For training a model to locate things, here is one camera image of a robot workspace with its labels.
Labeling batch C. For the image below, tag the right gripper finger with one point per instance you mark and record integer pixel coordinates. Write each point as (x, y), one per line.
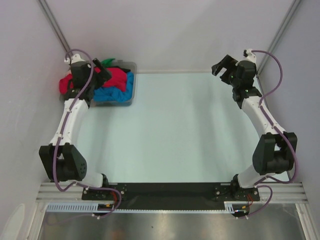
(227, 63)
(226, 76)

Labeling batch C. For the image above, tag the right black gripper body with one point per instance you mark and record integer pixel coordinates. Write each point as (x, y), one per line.
(234, 82)

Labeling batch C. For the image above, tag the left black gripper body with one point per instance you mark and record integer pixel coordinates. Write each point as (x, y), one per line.
(97, 80)

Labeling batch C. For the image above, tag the red t shirt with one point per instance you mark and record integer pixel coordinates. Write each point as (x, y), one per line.
(118, 80)

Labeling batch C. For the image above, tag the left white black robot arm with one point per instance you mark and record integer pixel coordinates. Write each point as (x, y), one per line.
(61, 159)

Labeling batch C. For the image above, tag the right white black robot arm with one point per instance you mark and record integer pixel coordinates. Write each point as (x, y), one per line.
(275, 152)

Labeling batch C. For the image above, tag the green t shirt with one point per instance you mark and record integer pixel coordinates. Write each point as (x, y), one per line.
(107, 62)

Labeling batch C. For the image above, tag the blue t shirt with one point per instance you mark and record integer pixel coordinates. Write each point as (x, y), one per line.
(114, 96)

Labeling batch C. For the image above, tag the black t shirt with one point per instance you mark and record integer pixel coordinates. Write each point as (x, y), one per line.
(125, 70)

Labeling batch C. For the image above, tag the grey plastic bin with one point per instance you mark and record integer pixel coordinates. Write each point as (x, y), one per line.
(80, 73)

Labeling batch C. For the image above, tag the white object bottom left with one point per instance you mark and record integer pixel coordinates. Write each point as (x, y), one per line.
(14, 223)

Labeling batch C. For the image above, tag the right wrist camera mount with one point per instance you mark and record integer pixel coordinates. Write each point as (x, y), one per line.
(249, 55)

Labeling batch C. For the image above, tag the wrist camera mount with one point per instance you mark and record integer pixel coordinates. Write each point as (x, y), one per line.
(249, 55)
(76, 58)

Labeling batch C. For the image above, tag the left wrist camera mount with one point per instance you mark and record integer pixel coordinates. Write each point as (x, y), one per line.
(76, 58)

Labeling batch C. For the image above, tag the aluminium rail frame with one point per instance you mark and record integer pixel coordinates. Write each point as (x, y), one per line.
(293, 193)

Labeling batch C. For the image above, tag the white slotted cable duct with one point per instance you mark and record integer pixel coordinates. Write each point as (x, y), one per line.
(68, 207)

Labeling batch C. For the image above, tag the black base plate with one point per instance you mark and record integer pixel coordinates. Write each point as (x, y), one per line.
(184, 196)

